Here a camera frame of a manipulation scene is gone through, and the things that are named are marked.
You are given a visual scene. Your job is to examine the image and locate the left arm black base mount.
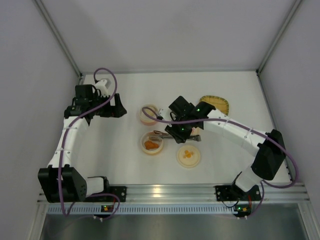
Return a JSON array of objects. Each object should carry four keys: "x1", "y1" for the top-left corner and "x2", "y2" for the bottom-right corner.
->
[{"x1": 84, "y1": 186, "x2": 127, "y2": 203}]

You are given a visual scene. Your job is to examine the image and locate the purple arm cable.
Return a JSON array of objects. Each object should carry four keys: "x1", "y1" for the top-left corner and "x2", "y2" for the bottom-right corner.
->
[
  {"x1": 57, "y1": 67, "x2": 121, "y2": 219},
  {"x1": 141, "y1": 106, "x2": 300, "y2": 219}
]

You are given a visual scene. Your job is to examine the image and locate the aluminium frame post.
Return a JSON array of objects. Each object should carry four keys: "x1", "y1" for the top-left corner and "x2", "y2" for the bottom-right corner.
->
[
  {"x1": 32, "y1": 0, "x2": 83, "y2": 79},
  {"x1": 255, "y1": 0, "x2": 304, "y2": 74}
]

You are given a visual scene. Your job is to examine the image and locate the orange lunch box bowl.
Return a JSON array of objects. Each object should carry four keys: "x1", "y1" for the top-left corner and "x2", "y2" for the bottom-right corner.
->
[{"x1": 139, "y1": 132, "x2": 164, "y2": 156}]

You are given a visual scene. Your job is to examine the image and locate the metal tongs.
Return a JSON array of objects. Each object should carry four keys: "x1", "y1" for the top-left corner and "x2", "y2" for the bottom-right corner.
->
[{"x1": 151, "y1": 130, "x2": 202, "y2": 142}]

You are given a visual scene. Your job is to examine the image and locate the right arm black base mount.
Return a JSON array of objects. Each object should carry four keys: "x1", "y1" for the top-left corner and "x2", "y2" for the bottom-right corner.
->
[{"x1": 214, "y1": 184, "x2": 262, "y2": 202}]

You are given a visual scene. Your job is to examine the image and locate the orange fried food piece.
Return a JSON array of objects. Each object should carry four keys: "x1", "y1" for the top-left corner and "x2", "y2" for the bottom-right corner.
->
[{"x1": 144, "y1": 140, "x2": 160, "y2": 151}]

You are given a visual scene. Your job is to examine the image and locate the white steamed bun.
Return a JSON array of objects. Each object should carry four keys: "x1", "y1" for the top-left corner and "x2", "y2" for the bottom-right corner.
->
[{"x1": 143, "y1": 106, "x2": 158, "y2": 118}]

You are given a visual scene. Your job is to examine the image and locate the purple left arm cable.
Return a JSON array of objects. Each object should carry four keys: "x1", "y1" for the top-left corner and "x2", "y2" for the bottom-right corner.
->
[{"x1": 57, "y1": 67, "x2": 121, "y2": 219}]

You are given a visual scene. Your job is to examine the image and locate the aluminium front rail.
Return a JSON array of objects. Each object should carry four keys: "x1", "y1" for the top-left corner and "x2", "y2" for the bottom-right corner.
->
[{"x1": 36, "y1": 182, "x2": 311, "y2": 205}]

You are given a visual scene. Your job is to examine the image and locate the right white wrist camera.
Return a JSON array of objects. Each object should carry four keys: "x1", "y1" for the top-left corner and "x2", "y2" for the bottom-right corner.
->
[{"x1": 157, "y1": 108, "x2": 167, "y2": 120}]

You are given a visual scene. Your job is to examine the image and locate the pink lunch box bowl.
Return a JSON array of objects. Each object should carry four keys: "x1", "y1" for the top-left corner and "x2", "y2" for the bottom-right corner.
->
[{"x1": 137, "y1": 103, "x2": 160, "y2": 126}]

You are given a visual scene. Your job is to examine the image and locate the slotted grey cable duct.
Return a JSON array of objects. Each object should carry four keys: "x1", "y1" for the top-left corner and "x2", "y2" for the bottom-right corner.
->
[{"x1": 46, "y1": 203, "x2": 305, "y2": 216}]

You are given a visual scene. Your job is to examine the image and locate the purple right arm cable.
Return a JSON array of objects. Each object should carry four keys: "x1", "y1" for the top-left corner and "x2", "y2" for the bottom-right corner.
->
[{"x1": 141, "y1": 106, "x2": 300, "y2": 219}]

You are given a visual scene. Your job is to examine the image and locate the cream lid with orange knob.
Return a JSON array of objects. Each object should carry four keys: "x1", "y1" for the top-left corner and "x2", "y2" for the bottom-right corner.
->
[{"x1": 176, "y1": 145, "x2": 201, "y2": 169}]

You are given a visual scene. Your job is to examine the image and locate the right aluminium frame post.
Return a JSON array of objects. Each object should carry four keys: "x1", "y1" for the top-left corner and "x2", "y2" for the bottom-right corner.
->
[{"x1": 255, "y1": 0, "x2": 304, "y2": 74}]

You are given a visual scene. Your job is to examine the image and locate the left aluminium frame post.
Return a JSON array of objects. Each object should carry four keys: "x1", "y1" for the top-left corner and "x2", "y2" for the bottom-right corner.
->
[{"x1": 32, "y1": 0, "x2": 83, "y2": 79}]

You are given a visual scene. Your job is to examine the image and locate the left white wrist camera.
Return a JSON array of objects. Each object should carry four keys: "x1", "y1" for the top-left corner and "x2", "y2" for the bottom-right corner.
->
[{"x1": 94, "y1": 78, "x2": 111, "y2": 97}]

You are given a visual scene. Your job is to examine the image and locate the cream lid with pink knob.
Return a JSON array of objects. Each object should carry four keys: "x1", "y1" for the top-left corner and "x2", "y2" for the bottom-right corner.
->
[{"x1": 191, "y1": 127, "x2": 201, "y2": 135}]

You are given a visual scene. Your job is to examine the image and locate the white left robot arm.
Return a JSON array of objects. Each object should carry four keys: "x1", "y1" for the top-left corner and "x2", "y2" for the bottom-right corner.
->
[{"x1": 37, "y1": 84, "x2": 127, "y2": 203}]

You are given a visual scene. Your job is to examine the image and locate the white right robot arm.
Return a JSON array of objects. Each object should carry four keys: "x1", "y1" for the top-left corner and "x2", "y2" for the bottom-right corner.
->
[{"x1": 159, "y1": 96, "x2": 286, "y2": 198}]

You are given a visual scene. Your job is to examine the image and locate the woven bamboo tray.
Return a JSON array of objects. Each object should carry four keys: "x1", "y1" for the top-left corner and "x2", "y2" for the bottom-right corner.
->
[{"x1": 199, "y1": 95, "x2": 230, "y2": 116}]

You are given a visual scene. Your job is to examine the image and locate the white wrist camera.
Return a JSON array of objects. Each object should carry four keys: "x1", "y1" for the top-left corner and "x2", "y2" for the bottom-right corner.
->
[
  {"x1": 94, "y1": 78, "x2": 111, "y2": 97},
  {"x1": 157, "y1": 108, "x2": 167, "y2": 120}
]

